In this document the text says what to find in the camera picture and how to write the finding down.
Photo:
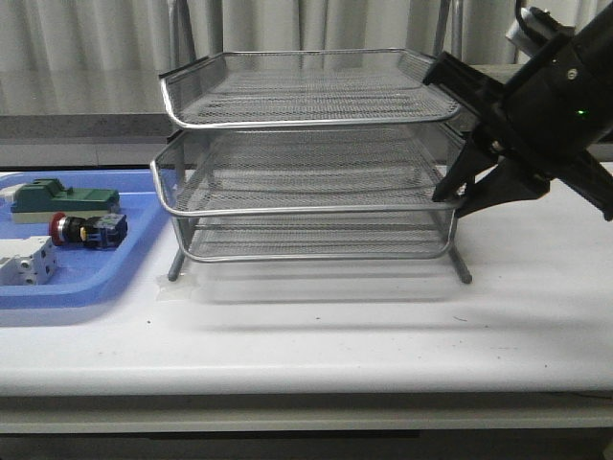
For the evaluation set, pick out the clear adhesive tape strip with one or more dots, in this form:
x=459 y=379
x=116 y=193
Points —
x=179 y=289

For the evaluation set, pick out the red emergency stop button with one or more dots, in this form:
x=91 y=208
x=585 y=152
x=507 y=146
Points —
x=98 y=232

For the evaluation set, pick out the silver mesh bottom tray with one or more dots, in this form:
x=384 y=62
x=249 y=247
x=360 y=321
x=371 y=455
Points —
x=397 y=235

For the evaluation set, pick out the blue plastic tray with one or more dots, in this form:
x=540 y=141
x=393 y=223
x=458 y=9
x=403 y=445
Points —
x=87 y=276

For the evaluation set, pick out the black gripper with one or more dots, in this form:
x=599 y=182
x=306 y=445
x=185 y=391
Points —
x=533 y=129

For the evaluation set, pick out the silver mesh tray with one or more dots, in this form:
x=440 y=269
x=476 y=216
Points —
x=397 y=235
x=304 y=88
x=298 y=171

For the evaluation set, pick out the silver mesh top tray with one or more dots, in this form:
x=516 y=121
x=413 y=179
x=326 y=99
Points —
x=304 y=88

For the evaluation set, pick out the green terminal block module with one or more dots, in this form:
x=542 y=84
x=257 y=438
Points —
x=38 y=201

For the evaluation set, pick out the white circuit breaker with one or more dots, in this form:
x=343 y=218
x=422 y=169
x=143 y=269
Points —
x=27 y=262

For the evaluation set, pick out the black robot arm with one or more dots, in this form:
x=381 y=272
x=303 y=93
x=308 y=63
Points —
x=594 y=29

